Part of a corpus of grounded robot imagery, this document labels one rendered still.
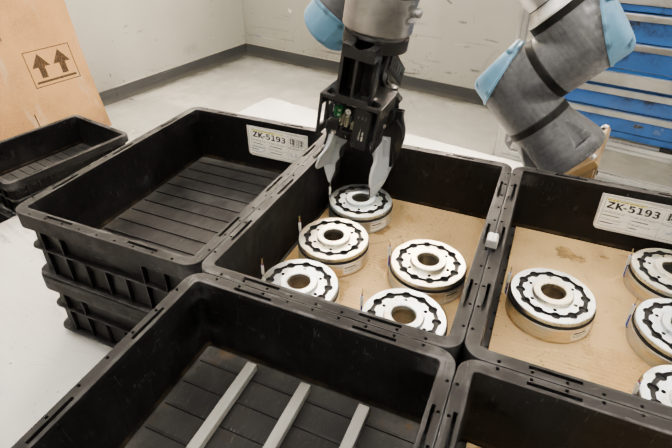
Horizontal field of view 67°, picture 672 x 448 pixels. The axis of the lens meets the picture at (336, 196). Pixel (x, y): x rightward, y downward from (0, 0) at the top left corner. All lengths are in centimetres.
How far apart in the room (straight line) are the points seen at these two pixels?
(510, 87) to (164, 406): 73
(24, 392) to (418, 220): 62
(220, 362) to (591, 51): 72
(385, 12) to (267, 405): 42
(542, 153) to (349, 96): 51
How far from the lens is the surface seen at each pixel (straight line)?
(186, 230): 84
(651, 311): 73
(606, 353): 70
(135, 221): 88
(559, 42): 93
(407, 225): 82
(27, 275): 107
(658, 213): 84
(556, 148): 97
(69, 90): 338
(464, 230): 83
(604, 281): 80
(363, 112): 54
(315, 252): 71
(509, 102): 96
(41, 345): 92
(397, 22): 53
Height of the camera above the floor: 130
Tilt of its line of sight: 32 degrees down
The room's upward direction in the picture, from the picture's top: straight up
